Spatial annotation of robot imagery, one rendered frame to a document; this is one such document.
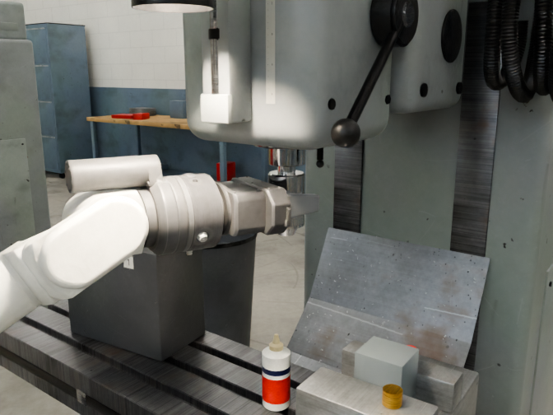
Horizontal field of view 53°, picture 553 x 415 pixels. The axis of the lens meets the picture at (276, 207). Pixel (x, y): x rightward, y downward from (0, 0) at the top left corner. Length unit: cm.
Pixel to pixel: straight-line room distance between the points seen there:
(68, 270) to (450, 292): 66
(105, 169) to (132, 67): 701
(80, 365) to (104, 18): 722
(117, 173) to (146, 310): 39
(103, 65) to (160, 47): 117
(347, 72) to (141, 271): 49
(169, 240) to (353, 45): 29
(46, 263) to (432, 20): 54
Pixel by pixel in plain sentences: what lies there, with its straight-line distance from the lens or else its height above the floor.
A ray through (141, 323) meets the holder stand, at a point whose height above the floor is 99.
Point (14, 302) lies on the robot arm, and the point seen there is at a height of 118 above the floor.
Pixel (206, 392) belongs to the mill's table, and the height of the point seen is 93.
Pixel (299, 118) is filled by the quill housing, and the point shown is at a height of 135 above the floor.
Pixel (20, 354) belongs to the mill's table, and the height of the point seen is 90.
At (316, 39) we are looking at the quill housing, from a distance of 57.
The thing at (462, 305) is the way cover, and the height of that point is 101.
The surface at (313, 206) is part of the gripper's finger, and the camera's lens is 70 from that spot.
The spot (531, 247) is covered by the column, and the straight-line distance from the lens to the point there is 99.
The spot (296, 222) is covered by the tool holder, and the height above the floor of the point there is 121.
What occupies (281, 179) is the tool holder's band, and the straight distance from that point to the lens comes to 68.
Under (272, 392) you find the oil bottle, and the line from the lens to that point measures 81.
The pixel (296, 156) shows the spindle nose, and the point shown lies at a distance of 68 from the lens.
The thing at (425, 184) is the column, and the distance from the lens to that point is 102.
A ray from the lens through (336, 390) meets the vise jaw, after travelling 67.
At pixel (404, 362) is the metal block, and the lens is 67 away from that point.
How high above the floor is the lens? 139
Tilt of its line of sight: 14 degrees down
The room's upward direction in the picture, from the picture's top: straight up
